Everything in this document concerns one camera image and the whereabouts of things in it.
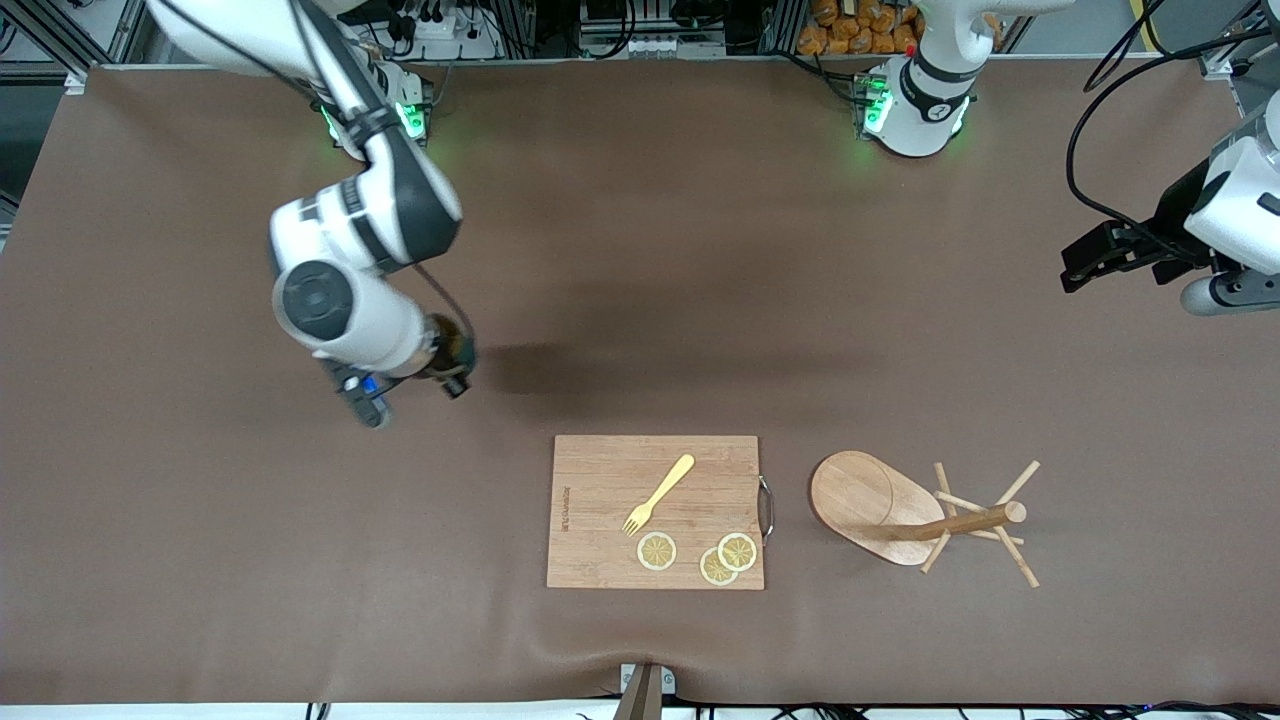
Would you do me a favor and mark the wooden cup rack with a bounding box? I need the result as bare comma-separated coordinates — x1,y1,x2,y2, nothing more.
810,450,1041,589

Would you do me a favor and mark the wooden cutting board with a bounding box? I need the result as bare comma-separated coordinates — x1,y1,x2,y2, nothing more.
546,434,766,591

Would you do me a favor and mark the yellow plastic fork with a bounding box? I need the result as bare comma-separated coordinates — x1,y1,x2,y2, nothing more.
622,454,696,538

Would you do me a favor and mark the white power strip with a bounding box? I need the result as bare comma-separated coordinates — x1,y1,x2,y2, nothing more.
395,12,501,61

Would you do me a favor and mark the white socket bar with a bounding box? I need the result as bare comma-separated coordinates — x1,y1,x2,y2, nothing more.
582,35,726,59

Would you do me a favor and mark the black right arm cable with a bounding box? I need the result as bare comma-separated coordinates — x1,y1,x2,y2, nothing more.
410,262,479,399

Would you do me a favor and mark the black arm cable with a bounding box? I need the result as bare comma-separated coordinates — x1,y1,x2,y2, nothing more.
410,262,479,399
1065,0,1280,256

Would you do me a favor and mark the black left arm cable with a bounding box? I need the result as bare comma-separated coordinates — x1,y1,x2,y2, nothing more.
1065,0,1280,256

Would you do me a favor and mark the metal table edge bracket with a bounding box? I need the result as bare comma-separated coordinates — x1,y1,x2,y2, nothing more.
620,663,676,720

